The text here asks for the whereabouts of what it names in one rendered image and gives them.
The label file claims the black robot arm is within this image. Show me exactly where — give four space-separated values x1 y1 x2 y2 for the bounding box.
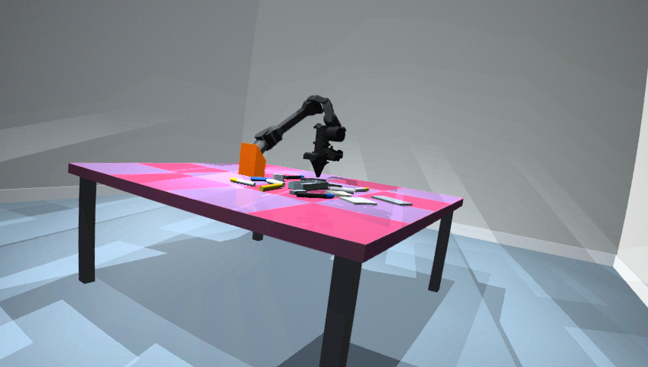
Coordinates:
253 96 346 161

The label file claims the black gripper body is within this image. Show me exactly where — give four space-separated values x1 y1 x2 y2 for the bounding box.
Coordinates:
303 139 331 161

